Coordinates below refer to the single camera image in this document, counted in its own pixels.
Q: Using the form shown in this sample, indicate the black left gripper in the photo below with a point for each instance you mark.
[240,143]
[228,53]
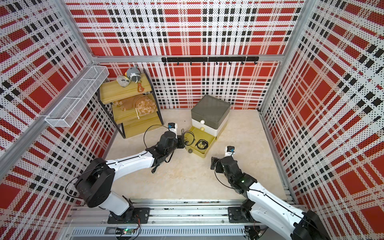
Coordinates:
[180,138]

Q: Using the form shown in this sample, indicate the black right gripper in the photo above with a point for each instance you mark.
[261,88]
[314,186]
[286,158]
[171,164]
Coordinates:
[218,168]

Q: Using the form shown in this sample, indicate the black earphones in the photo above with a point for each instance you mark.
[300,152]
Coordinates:
[154,169]
[202,144]
[188,137]

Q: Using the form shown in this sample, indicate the yellow bottom drawer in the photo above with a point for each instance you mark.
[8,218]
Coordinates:
[199,134]

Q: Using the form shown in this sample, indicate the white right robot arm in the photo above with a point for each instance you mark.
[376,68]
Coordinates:
[262,206]

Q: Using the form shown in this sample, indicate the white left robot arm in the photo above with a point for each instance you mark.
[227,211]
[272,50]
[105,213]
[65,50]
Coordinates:
[94,185]

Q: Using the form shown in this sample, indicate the three-tier plastic drawer cabinet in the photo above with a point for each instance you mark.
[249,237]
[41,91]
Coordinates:
[201,125]

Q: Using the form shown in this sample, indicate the brown plush toy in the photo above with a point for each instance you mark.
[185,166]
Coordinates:
[142,104]

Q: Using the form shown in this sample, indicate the wooden three-tier shelf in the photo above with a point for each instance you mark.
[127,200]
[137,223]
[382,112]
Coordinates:
[129,123]

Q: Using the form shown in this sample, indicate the orange carabiner clip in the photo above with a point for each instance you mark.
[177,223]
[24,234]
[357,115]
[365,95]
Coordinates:
[140,88]

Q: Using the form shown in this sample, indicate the white grey plush toy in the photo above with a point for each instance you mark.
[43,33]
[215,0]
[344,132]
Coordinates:
[123,81]

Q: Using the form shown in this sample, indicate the green circuit board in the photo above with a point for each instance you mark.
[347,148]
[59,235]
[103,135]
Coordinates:
[125,231]

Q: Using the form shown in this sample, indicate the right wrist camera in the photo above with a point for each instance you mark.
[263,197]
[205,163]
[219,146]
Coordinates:
[230,151]

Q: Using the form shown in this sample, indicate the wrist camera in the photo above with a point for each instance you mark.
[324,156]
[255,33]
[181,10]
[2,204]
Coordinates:
[230,151]
[173,128]

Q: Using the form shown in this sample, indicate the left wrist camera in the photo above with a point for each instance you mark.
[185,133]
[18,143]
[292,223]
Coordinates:
[173,128]

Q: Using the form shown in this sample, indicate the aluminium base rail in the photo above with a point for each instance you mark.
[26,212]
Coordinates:
[159,218]

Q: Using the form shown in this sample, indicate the black wall hook rail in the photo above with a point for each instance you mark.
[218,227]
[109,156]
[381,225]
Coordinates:
[209,59]

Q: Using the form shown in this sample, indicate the white wire mesh basket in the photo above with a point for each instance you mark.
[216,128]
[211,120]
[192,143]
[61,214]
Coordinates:
[70,107]

